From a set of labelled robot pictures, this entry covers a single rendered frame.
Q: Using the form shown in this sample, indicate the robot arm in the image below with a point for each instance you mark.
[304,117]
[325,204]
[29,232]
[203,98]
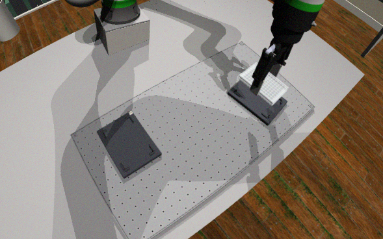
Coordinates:
[294,15]

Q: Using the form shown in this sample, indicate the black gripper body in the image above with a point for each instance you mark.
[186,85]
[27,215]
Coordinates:
[283,36]

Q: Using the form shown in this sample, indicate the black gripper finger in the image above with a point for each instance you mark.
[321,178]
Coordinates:
[267,60]
[279,63]

